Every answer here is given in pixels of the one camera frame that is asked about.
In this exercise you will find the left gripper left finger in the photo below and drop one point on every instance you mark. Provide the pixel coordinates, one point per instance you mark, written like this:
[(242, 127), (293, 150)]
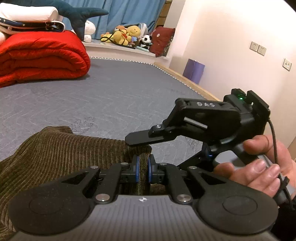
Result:
[(119, 178)]

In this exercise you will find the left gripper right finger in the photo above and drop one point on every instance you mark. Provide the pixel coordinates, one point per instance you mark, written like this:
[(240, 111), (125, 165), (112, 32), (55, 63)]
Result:
[(171, 177)]

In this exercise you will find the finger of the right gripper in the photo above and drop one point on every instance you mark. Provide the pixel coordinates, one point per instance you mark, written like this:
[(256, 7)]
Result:
[(156, 134)]

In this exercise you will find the brown corduroy pants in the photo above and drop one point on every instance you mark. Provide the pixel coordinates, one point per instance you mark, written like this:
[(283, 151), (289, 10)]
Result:
[(48, 185)]

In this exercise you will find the person right hand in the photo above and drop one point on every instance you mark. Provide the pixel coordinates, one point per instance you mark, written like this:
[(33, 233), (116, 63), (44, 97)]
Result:
[(257, 175)]

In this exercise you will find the grey bed mattress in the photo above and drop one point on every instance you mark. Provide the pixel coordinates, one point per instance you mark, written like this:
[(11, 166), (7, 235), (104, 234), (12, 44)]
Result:
[(114, 98)]

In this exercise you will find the purple bag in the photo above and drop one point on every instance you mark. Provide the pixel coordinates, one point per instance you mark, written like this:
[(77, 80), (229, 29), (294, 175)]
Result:
[(193, 71)]

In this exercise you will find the panda plush toy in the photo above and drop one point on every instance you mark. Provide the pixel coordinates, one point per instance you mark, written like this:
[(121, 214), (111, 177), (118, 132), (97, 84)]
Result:
[(145, 42)]

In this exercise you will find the dark red cushion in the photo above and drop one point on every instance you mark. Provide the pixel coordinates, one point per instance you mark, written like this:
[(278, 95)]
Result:
[(161, 40)]

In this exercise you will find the yellow plush toy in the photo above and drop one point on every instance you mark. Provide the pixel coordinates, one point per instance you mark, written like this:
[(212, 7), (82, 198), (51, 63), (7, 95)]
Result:
[(122, 36)]

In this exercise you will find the white plush toy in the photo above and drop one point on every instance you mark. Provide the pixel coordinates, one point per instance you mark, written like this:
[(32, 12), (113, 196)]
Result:
[(84, 34)]

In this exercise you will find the blue curtain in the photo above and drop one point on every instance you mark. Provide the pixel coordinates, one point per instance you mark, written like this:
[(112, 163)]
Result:
[(122, 12)]

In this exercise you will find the blue shark plush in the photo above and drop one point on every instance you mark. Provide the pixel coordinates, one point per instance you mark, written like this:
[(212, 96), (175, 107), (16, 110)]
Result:
[(77, 15)]

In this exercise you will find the red folded blanket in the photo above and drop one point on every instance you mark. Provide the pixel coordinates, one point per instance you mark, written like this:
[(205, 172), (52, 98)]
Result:
[(32, 56)]

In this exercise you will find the navy white striped cloth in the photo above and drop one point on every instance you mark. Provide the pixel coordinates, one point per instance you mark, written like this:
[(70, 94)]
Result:
[(14, 27)]

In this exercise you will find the white wall socket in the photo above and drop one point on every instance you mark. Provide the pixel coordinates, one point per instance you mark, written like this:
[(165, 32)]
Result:
[(287, 64)]

